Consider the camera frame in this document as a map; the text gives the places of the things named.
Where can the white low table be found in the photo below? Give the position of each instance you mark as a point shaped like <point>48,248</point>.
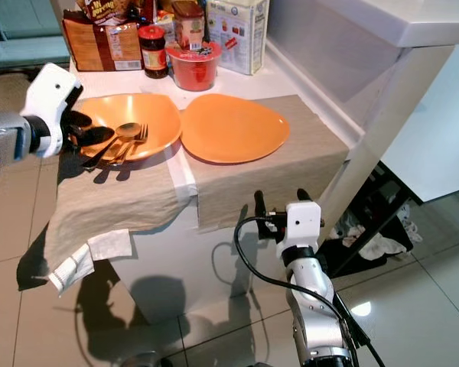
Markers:
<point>183,267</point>

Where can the orange plate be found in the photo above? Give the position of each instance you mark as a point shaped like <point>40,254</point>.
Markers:
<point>233,128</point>

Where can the brown cereal bag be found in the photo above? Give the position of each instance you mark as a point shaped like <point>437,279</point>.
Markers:
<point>99,44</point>

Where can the white printed carton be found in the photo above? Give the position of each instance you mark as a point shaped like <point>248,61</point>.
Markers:
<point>239,34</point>

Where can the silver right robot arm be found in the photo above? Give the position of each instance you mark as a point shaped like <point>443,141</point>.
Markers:
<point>317,306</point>

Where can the orange bowl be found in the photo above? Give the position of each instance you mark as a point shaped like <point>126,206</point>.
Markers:
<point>149,111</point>

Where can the bronze metal fork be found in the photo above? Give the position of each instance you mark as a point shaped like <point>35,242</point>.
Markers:
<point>134,145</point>

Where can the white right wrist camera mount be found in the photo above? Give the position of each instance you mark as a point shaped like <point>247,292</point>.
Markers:
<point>302,222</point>

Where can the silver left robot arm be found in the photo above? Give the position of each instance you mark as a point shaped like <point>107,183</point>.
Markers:
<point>4,141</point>

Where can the dark jar with red lid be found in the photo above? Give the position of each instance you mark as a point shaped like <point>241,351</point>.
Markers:
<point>153,55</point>

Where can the white high counter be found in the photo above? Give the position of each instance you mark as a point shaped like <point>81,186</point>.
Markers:
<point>413,23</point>

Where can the teal cabinet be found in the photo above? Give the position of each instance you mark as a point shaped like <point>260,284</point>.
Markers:
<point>23,52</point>

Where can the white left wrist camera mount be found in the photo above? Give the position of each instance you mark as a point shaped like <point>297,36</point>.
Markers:
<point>50,95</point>

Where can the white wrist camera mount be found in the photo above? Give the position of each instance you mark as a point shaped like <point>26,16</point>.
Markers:
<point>302,222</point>
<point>50,95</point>

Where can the white crumpled cloth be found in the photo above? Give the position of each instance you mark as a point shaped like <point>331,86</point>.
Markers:
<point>375,246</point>

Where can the red lidded tub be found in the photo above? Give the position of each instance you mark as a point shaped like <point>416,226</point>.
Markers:
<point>193,67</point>

